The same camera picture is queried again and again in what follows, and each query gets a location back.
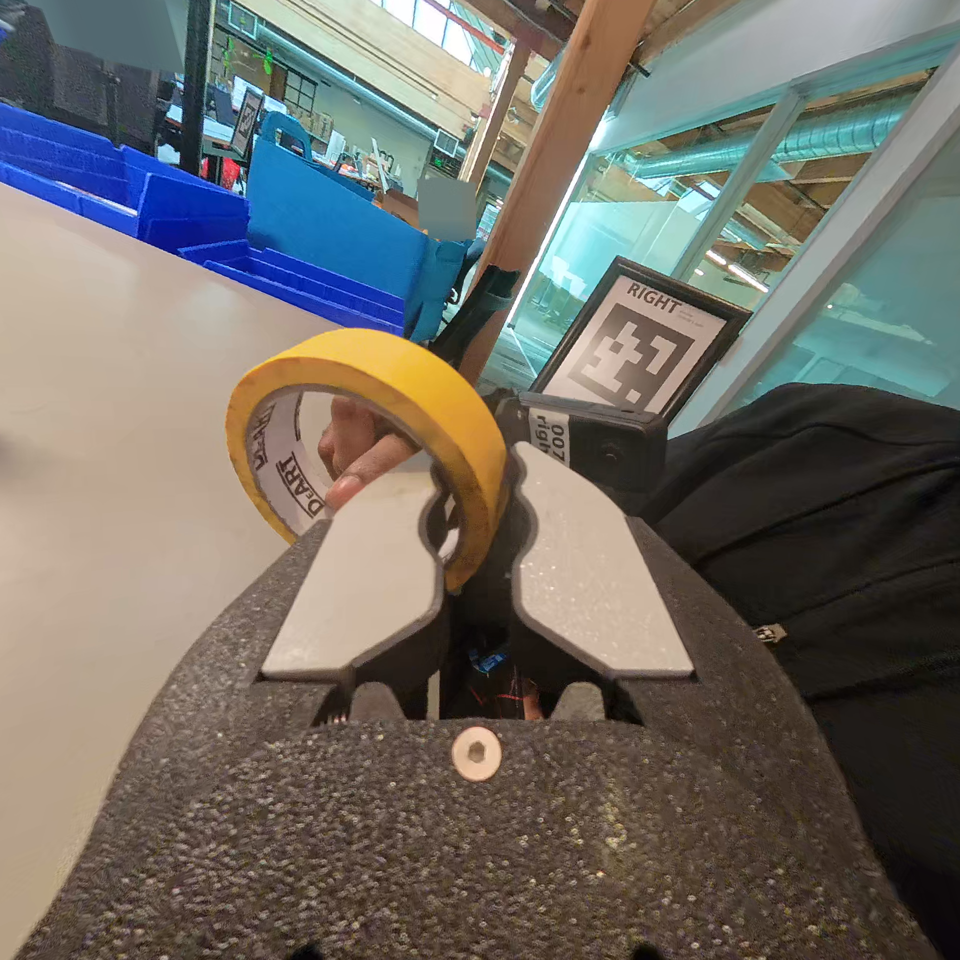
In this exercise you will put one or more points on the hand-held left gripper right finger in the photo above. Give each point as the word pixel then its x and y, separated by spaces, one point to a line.
pixel 600 592

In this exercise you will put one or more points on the yellow masking tape roll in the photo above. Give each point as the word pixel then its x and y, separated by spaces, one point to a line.
pixel 390 367

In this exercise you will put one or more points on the blue plastic bins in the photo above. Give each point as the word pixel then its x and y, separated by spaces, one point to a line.
pixel 330 217

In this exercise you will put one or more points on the small framed marker sign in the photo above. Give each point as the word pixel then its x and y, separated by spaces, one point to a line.
pixel 247 120

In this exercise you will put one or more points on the blue plastic bin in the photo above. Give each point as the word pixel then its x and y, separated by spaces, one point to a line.
pixel 315 289
pixel 60 150
pixel 187 210

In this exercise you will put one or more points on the wooden post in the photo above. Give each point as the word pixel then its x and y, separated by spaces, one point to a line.
pixel 495 105
pixel 555 165

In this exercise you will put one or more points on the black metal pole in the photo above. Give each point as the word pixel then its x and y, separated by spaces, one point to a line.
pixel 196 82

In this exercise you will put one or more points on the person's right forearm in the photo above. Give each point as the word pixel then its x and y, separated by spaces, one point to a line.
pixel 825 465

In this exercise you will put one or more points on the person's right hand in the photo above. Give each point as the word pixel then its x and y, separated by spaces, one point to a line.
pixel 352 450

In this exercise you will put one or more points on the silver ventilation duct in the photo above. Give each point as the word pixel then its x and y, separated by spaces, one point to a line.
pixel 825 139

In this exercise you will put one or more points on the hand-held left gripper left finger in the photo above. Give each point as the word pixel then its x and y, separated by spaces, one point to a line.
pixel 352 592

